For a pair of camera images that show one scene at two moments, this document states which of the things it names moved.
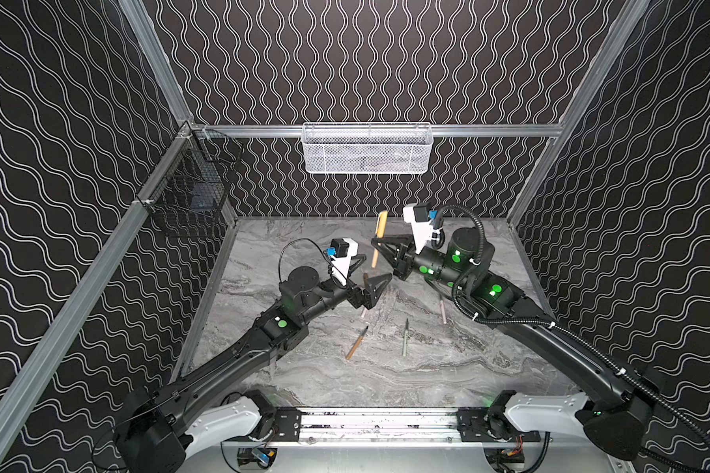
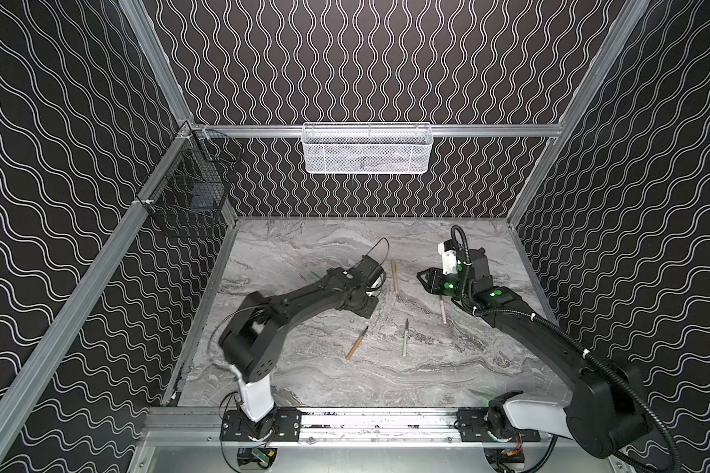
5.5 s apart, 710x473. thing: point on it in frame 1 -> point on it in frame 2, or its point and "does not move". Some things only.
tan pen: x=381 y=227 -> x=394 y=267
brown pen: x=356 y=344 does not move
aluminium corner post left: x=158 y=59 does not move
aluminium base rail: x=380 y=427 does not move
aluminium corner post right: x=628 y=26 does not move
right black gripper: x=404 y=260 -> x=441 y=282
